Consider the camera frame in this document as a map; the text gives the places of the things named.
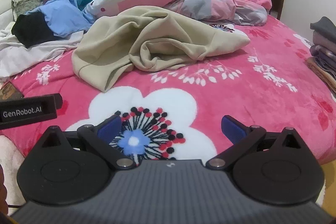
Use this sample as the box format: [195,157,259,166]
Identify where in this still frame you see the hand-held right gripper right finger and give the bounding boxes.
[206,115,305,169]

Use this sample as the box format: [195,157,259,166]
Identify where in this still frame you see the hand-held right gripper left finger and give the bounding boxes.
[39,114,137,170]

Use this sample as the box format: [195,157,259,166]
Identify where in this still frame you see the beige zip jacket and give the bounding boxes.
[71,6,251,93]

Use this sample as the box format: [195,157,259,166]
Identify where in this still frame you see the stack of folded clothes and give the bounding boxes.
[306,16,336,94]

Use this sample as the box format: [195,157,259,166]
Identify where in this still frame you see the pink floral fleece blanket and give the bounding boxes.
[0,14,336,165]

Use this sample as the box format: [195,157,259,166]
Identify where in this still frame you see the white fluffy rug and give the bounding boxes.
[0,135,27,216]

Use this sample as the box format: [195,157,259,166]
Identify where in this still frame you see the white garment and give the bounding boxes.
[0,21,84,77]

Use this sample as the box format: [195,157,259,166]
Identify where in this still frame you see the black garment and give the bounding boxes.
[11,11,59,48]

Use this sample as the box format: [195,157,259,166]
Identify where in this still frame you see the light blue garment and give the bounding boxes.
[28,0,92,38]

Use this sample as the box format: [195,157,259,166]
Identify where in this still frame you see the grey patterned cloth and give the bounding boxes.
[11,0,44,18]

